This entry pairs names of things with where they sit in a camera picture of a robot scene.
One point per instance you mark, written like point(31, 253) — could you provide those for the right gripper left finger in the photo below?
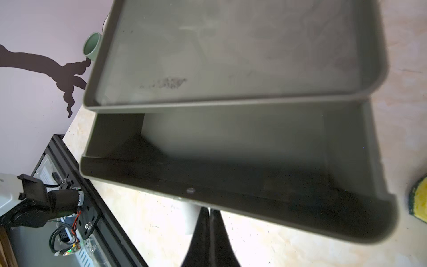
point(198, 254)

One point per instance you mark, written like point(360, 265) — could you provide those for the grey top drawer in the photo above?
point(310, 166)

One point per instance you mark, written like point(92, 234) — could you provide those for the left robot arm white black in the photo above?
point(26, 202)

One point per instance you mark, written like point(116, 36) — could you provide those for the three-drawer storage cabinet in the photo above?
point(166, 54)

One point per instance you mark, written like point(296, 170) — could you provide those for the yellow green sponge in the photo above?
point(417, 200)

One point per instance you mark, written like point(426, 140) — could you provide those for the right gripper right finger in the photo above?
point(221, 253)

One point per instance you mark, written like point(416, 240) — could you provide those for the green cup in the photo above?
point(92, 46)

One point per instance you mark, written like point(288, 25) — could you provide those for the black base frame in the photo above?
point(103, 241)

